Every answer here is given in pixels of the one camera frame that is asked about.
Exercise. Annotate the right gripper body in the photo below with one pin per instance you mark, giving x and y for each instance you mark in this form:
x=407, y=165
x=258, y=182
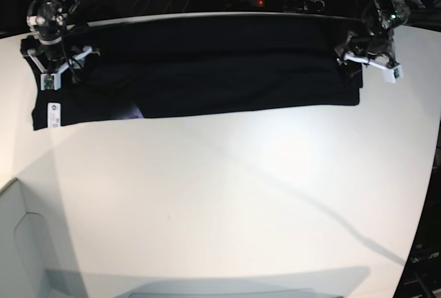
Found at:
x=55, y=57

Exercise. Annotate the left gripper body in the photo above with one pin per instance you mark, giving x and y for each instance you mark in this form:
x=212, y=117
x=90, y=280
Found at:
x=375, y=50

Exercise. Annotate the black T-shirt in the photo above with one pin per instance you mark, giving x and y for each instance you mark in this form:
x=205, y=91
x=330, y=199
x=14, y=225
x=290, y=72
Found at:
x=209, y=65

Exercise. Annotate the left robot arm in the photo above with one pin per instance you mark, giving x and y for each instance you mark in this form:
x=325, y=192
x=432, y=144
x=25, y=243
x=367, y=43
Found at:
x=381, y=16

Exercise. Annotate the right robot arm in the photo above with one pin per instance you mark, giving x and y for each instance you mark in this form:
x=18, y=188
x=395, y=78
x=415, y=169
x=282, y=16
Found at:
x=48, y=19

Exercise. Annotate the black power strip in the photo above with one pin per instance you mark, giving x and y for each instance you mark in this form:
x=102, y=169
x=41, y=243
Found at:
x=309, y=6

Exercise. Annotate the white cardboard box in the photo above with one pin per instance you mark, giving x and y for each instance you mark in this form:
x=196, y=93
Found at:
x=30, y=266

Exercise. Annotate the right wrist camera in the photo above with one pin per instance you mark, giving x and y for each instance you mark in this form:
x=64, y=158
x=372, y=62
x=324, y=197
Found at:
x=50, y=81

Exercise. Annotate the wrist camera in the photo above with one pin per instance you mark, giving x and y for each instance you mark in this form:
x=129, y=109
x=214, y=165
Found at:
x=394, y=74
x=50, y=81

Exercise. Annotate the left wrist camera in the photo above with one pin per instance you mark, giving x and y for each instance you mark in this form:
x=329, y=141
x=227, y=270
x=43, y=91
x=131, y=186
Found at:
x=394, y=74

